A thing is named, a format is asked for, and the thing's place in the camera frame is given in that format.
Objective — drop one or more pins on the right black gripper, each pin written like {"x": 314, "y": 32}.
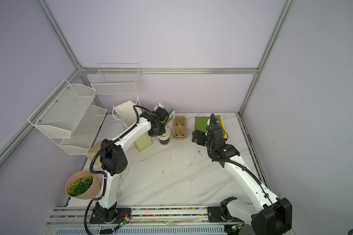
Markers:
{"x": 200, "y": 134}

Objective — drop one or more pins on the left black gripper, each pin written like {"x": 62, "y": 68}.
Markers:
{"x": 163, "y": 131}

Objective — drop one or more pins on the black white paper coffee cup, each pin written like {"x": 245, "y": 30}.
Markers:
{"x": 166, "y": 135}

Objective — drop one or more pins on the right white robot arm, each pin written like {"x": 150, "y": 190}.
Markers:
{"x": 268, "y": 214}

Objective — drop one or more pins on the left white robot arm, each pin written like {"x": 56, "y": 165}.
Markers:
{"x": 110, "y": 160}

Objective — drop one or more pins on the stacked paper coffee cup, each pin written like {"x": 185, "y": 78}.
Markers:
{"x": 164, "y": 141}

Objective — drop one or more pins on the green napkin stack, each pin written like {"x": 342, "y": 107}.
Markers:
{"x": 201, "y": 123}

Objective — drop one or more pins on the brown pulp cup carriers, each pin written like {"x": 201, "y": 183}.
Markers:
{"x": 179, "y": 130}

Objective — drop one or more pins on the yellow napkin stack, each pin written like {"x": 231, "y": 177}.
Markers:
{"x": 223, "y": 128}

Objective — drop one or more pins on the white mesh two-tier shelf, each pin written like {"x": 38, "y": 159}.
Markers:
{"x": 69, "y": 118}

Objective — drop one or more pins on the paper bowl with greens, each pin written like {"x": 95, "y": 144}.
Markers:
{"x": 83, "y": 185}

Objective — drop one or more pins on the white wire basket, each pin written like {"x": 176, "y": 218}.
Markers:
{"x": 117, "y": 79}

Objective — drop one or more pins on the aluminium frame rail base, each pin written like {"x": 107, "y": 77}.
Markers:
{"x": 146, "y": 220}

